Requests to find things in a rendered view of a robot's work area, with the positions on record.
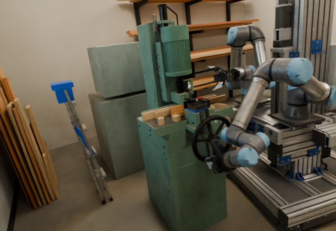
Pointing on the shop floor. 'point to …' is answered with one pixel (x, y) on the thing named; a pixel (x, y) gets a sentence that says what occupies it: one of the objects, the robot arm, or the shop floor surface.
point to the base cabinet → (184, 186)
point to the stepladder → (63, 92)
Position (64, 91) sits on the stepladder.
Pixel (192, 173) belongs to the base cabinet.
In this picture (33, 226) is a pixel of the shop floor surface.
